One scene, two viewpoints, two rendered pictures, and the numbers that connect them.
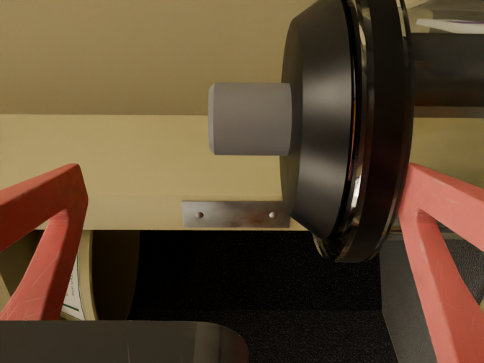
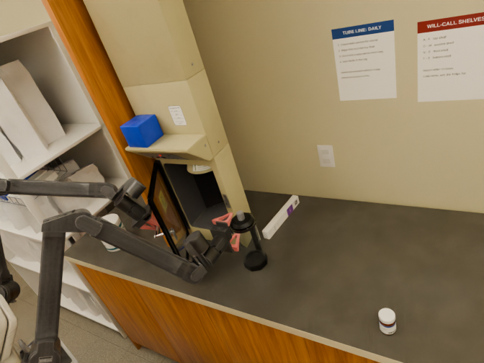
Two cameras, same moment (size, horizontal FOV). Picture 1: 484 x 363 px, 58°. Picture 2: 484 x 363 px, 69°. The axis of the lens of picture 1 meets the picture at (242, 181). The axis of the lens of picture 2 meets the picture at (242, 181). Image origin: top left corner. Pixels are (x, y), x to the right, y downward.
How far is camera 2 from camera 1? 1.22 m
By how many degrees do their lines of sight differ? 31
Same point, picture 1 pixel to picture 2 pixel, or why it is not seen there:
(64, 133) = (230, 163)
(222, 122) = (239, 215)
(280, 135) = (239, 220)
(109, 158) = (228, 177)
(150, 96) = (243, 122)
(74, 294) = (199, 169)
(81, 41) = (253, 103)
